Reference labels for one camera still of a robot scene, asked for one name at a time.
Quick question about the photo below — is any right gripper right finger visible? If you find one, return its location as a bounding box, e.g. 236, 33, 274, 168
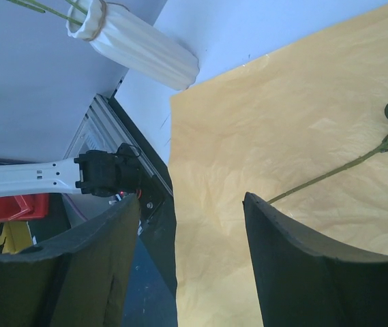
243, 193, 388, 326

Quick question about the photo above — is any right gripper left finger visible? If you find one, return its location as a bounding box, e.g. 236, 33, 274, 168
0, 195, 140, 326

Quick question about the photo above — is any orange wrapping paper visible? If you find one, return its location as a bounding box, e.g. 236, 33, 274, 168
168, 4, 388, 326

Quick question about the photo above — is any peach and yellow flower stem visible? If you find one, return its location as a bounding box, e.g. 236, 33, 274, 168
53, 1, 88, 29

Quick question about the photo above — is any white flower stem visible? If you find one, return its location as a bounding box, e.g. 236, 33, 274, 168
7, 0, 46, 14

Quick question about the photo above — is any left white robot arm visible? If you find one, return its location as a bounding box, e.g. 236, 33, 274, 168
0, 143, 143, 198

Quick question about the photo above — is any white ceramic vase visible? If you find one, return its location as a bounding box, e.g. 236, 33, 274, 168
67, 1, 199, 91

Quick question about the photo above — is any red plastic bin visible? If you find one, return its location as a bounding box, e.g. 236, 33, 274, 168
0, 193, 49, 223

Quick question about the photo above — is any front aluminium rail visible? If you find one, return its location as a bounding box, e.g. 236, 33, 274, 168
65, 94, 173, 196

